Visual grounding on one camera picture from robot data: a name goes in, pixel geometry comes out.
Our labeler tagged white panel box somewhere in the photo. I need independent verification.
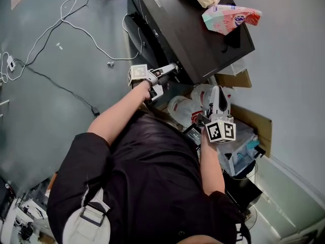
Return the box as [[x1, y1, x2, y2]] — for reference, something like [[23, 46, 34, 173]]
[[215, 57, 248, 76]]

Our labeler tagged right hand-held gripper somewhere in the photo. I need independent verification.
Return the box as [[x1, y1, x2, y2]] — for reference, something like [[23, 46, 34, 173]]
[[197, 85, 237, 144]]

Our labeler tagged person's left grey shoulder strap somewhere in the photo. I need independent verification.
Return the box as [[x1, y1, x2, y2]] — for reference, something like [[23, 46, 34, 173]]
[[61, 186, 112, 244]]

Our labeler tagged person's black shirt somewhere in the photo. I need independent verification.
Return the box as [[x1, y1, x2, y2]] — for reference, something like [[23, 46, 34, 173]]
[[47, 108, 252, 244]]

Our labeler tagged person's grey shoulder strap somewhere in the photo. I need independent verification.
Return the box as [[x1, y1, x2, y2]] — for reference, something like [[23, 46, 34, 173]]
[[61, 186, 112, 244], [235, 224, 244, 243]]

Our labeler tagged black cable with adapter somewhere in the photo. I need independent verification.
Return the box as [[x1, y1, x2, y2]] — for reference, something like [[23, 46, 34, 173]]
[[24, 65, 101, 117]]

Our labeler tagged black frame table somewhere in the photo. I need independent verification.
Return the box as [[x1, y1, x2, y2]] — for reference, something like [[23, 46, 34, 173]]
[[222, 159, 264, 212]]

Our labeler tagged person's right grey shoulder strap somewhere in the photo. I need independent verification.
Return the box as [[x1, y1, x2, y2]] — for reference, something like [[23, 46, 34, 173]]
[[235, 224, 244, 243]]

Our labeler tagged small black screen device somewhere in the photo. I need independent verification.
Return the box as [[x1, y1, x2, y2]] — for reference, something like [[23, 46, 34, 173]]
[[182, 125, 204, 146]]

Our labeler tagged clear plastic storage box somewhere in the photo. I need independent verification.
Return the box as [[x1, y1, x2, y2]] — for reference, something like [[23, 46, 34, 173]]
[[216, 120, 262, 177]]

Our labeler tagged small black cloth item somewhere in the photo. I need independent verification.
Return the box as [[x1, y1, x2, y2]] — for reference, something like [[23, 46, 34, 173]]
[[220, 29, 242, 54]]

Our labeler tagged black washing machine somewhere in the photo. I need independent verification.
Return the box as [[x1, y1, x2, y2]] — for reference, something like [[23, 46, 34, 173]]
[[122, 0, 256, 86]]

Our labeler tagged narrow tan cardboard box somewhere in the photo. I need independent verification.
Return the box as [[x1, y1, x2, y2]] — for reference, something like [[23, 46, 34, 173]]
[[215, 69, 253, 89]]

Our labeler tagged pink tissue packet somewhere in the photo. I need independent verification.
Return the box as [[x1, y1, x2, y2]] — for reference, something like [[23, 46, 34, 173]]
[[201, 4, 263, 37]]

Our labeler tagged person's left forearm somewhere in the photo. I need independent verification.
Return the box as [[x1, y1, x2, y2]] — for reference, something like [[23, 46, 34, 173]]
[[87, 81, 153, 146]]

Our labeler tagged person's right forearm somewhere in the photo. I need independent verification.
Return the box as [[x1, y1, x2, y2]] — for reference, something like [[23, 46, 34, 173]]
[[199, 135, 226, 197]]

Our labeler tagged large cardboard wall sheet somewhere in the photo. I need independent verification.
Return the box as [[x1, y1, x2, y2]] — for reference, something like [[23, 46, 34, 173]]
[[229, 104, 273, 159]]

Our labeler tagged large clear water jug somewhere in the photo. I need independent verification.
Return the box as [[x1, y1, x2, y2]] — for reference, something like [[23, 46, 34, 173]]
[[167, 95, 203, 128], [190, 83, 236, 107]]

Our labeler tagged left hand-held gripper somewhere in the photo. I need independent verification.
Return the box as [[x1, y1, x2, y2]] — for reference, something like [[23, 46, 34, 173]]
[[127, 63, 179, 102]]

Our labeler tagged long white cable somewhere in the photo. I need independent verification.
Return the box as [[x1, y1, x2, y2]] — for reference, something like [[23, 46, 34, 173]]
[[5, 0, 143, 82]]

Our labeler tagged white power adapter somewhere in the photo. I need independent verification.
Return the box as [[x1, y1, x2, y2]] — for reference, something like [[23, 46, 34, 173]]
[[7, 55, 17, 73]]

